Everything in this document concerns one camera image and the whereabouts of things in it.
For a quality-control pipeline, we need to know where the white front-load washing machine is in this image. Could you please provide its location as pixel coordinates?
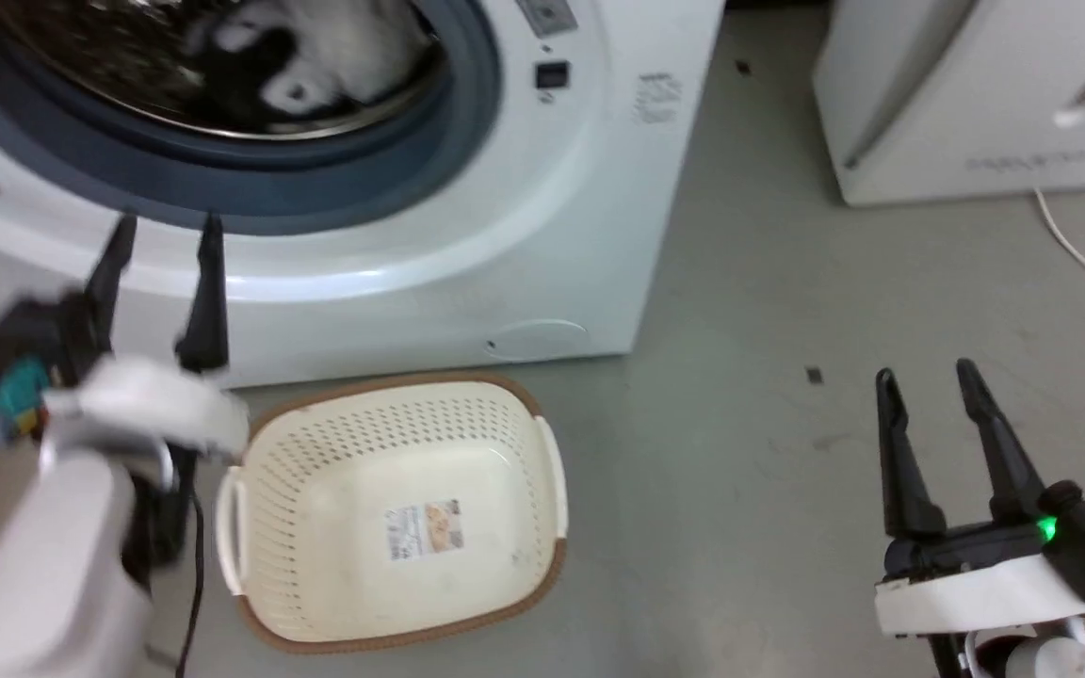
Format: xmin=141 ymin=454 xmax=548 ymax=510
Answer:
xmin=0 ymin=0 xmax=727 ymax=389

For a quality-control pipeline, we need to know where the cream perforated laundry basket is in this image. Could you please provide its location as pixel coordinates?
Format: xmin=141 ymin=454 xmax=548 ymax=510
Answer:
xmin=216 ymin=373 xmax=570 ymax=654

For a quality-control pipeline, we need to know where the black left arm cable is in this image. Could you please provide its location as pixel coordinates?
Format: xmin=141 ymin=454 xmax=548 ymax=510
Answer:
xmin=175 ymin=490 xmax=206 ymax=678

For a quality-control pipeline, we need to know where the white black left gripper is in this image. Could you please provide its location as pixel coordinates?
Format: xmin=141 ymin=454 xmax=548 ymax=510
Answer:
xmin=0 ymin=213 xmax=251 ymax=566

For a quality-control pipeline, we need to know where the paper label sticker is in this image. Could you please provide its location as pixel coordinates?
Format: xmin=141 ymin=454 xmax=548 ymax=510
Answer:
xmin=382 ymin=499 xmax=465 ymax=562

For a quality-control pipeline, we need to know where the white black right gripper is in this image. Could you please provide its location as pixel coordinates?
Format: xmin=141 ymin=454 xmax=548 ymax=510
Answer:
xmin=874 ymin=358 xmax=1085 ymax=638

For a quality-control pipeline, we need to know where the black and white laundry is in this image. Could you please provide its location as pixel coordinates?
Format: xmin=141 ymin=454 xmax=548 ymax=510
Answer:
xmin=186 ymin=0 xmax=440 ymax=119

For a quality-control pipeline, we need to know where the white box appliance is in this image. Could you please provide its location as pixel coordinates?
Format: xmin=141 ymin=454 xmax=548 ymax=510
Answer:
xmin=811 ymin=0 xmax=1085 ymax=207

